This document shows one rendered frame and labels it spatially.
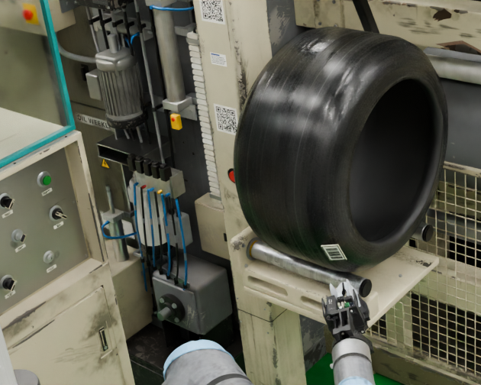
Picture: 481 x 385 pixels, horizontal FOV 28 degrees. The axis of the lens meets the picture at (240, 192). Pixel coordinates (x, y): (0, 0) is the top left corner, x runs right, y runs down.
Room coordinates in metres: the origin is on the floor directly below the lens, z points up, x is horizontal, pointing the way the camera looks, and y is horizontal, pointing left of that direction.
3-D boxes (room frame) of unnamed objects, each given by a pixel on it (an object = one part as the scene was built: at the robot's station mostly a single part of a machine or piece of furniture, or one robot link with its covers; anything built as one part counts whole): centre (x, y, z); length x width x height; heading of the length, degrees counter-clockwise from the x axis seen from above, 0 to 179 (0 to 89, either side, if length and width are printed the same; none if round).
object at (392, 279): (2.06, -0.23, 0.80); 0.37 x 0.36 x 0.02; 136
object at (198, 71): (2.26, 0.05, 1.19); 0.05 x 0.04 x 0.48; 136
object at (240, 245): (2.18, -0.10, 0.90); 0.40 x 0.03 x 0.10; 136
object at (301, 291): (1.96, -0.13, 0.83); 0.36 x 0.09 x 0.06; 46
